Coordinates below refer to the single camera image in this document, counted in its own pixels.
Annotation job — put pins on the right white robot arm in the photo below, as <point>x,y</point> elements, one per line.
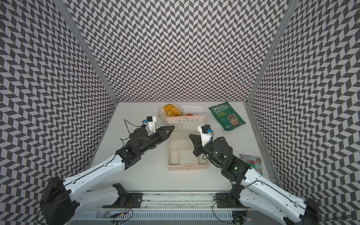
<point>251,189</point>

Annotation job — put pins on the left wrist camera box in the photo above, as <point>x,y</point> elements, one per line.
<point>150,123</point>

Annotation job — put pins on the cream round plate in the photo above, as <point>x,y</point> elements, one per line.
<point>162,115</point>

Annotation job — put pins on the metal base rail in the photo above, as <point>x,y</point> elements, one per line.
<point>183,206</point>

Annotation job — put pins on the white rectangular tray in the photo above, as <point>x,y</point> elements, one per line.
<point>197,111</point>

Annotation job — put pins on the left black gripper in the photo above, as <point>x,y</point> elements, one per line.
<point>161,133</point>

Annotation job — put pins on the pink jewelry box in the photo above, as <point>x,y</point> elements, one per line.
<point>181,157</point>

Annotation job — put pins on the yellow braided bread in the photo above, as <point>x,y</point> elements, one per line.
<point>172,111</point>

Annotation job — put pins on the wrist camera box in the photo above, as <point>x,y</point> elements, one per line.
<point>204,132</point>
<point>150,123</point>

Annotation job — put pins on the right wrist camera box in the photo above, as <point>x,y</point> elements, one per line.
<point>204,132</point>

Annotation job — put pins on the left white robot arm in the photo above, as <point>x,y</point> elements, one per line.
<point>63,198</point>

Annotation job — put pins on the green crisps bag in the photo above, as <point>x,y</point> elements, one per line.
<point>226,116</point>

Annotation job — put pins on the teal candy packet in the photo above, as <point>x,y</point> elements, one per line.
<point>254,162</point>

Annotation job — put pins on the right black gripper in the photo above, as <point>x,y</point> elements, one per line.
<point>196,138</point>

